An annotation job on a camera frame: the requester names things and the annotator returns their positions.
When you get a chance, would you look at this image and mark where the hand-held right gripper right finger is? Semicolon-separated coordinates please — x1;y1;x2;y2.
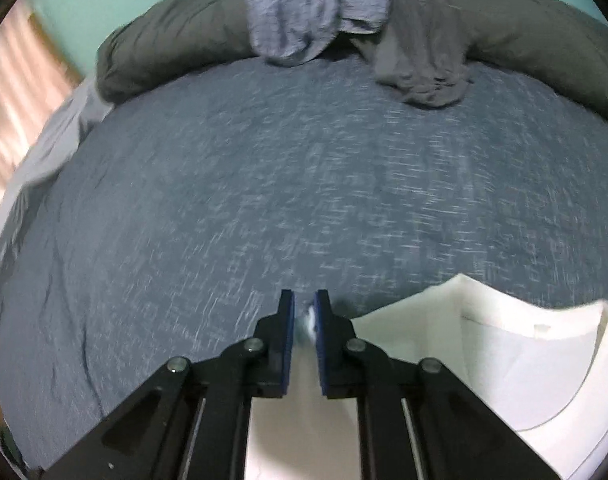
314;289;560;480

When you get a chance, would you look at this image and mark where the wooden window frame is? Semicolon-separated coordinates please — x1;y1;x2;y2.
29;10;85;87

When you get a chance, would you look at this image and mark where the white long-sleeve shirt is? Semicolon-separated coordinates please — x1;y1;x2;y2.
244;274;608;480

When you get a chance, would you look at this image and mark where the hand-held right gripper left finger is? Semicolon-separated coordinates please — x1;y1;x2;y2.
41;289;296;480

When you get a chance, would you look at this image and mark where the pink curtain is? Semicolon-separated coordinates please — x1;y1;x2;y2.
0;0;85;242

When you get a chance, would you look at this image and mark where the bed with blue woven sheet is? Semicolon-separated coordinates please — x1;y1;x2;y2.
0;52;608;472

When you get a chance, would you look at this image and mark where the dark grey rolled duvet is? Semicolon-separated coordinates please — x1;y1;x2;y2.
95;0;608;134

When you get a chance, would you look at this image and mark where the light grey sheet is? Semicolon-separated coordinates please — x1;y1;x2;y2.
0;77;115;322

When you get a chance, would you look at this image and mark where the dark grey garment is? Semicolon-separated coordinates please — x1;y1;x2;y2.
351;0;473;109

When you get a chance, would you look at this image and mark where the blue-grey checked garment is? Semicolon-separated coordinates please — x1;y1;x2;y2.
246;0;390;67

